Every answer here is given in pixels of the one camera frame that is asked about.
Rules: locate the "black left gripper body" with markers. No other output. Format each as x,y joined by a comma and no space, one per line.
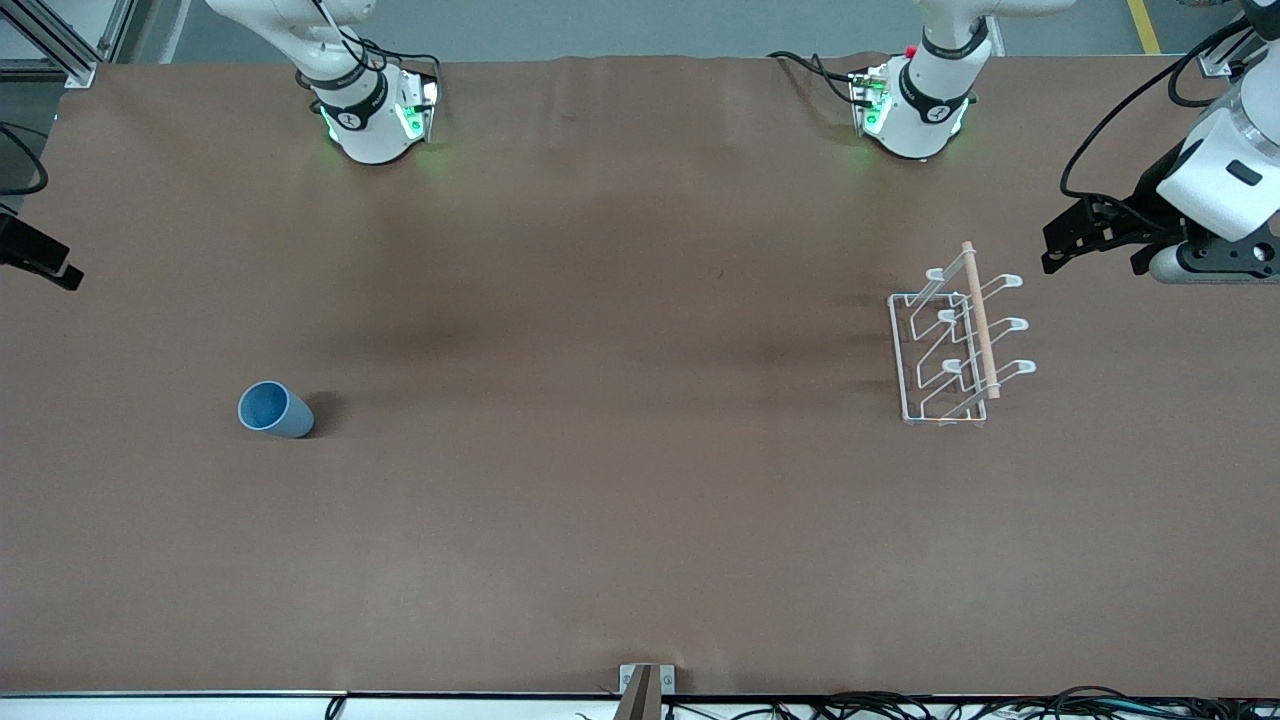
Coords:
1146,203

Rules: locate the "blue plastic cup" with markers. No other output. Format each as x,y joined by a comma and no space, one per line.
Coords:
285,415

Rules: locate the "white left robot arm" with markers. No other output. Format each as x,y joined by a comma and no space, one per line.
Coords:
925,100

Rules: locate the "metal base connector plate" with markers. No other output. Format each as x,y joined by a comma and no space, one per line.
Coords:
868,100
425,100

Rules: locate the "brown table cover sheet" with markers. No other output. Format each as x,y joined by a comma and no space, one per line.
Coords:
600,400

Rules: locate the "aluminium frame profile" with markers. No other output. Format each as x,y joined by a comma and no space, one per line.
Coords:
60,50
1215,62

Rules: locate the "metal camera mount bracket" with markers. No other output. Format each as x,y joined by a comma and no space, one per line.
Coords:
645,695

